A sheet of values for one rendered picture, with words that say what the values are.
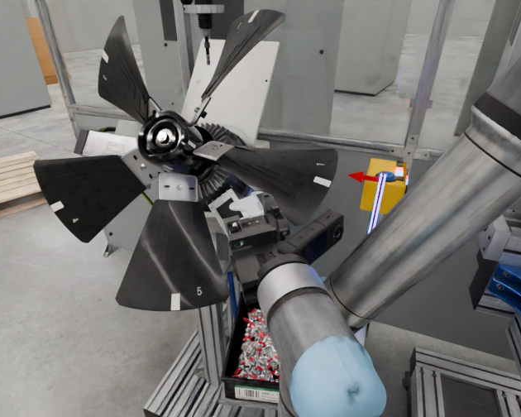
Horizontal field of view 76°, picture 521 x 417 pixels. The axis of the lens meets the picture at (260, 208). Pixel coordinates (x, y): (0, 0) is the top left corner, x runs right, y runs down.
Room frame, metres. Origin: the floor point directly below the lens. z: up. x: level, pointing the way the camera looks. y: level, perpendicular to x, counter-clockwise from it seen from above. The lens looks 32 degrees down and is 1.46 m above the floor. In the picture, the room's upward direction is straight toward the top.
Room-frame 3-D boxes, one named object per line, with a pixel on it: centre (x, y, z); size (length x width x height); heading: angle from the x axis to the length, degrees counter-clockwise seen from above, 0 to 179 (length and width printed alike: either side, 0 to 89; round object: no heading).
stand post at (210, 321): (0.82, 0.19, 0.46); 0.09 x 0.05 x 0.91; 69
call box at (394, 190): (0.82, -0.34, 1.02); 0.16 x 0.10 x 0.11; 159
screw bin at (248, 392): (0.45, -0.02, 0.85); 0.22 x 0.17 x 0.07; 173
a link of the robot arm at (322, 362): (0.19, -0.06, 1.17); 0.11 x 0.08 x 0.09; 16
